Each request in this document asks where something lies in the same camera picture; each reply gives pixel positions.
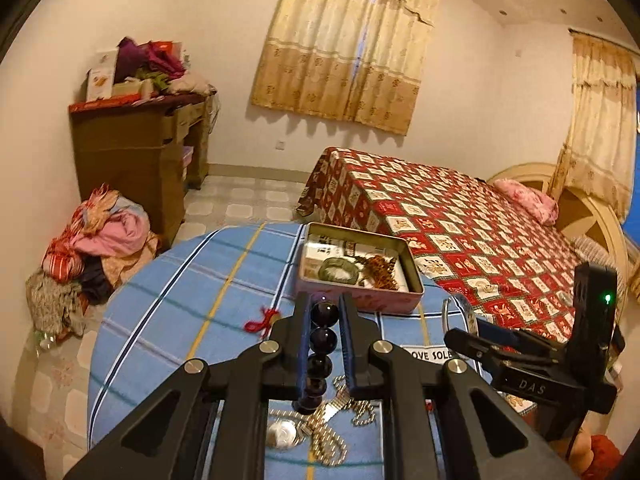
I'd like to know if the dark bead bracelet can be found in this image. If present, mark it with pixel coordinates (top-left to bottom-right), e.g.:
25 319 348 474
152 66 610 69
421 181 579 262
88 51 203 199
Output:
298 297 337 415

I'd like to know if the black cable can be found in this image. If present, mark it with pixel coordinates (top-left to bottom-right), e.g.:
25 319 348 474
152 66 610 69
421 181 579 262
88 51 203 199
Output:
564 410 585 461

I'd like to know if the blue plaid cloth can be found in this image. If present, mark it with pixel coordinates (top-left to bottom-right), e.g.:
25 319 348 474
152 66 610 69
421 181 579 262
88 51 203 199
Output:
87 222 501 480

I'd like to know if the white cardboard box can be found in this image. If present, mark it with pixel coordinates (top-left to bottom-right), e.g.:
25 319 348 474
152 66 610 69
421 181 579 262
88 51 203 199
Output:
86 49 119 102

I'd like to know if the cream wooden headboard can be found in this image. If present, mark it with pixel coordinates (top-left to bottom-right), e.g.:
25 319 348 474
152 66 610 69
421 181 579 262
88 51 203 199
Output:
487 161 631 321

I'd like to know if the green jade bangle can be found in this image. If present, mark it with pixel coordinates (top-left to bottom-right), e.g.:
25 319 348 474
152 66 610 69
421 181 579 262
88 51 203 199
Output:
320 257 362 287

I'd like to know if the striped grey cloth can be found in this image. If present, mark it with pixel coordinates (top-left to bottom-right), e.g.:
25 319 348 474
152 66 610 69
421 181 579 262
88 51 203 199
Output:
570 235 626 291

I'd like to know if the red knot charm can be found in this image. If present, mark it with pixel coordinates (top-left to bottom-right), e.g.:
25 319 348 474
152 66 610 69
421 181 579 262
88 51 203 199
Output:
244 309 282 333

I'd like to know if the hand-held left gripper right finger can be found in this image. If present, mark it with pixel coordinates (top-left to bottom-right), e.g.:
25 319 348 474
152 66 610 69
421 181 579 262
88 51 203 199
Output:
339 292 581 480

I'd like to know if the pile of clothes on floor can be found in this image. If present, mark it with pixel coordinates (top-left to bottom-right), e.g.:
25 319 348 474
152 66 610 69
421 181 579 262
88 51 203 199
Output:
25 184 163 341

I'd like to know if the pink tin box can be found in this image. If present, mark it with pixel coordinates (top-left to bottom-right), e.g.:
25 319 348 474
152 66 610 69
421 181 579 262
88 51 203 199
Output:
292 222 425 315

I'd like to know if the printed paper liner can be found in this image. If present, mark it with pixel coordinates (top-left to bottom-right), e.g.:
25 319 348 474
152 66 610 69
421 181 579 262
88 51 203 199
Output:
302 237 373 281

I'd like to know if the wide beige patterned curtain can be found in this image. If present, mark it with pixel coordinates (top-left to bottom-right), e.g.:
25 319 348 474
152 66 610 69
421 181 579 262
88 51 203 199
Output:
250 0 443 136

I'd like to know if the bed with red quilt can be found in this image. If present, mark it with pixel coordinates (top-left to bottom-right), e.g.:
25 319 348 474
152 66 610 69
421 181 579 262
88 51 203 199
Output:
297 146 601 347

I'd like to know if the silver bangle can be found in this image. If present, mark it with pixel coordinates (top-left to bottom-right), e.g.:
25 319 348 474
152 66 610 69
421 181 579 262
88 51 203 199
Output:
442 296 481 342

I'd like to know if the brown wooden desk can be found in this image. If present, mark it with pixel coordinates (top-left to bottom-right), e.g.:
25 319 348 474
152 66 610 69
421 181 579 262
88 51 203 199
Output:
68 91 218 251

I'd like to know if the narrow beige patterned curtain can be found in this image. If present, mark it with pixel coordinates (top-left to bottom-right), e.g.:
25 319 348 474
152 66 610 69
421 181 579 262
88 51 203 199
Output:
547 32 640 221

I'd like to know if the pink pillow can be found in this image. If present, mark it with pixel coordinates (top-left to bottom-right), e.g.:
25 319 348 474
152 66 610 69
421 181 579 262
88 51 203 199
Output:
492 178 559 226

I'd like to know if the orange plush toy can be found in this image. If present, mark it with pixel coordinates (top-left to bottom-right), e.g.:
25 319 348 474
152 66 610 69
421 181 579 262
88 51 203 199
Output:
570 430 623 477

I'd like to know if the silver wristwatch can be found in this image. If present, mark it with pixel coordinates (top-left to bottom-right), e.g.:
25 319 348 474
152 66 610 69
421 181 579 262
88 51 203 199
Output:
266 406 341 450

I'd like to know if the white printed label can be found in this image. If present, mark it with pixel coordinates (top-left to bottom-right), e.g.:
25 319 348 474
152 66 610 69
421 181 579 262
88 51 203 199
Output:
402 345 453 364

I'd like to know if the brown gold ornament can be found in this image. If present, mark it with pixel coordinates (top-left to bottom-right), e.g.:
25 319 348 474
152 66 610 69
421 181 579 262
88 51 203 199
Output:
357 255 401 291

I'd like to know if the flat red box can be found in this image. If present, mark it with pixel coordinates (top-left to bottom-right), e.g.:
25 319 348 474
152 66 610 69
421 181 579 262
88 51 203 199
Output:
68 95 166 113

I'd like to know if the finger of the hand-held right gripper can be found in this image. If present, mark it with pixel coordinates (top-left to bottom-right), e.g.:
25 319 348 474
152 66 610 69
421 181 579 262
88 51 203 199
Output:
444 328 511 376
475 319 571 361

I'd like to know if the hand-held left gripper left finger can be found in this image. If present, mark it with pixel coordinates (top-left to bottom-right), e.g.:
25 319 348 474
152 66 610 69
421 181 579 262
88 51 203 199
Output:
65 292 321 480

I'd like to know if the pile of clothes on desk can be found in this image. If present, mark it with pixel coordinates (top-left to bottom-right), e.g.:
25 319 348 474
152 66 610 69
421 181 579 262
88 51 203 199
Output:
116 36 217 97

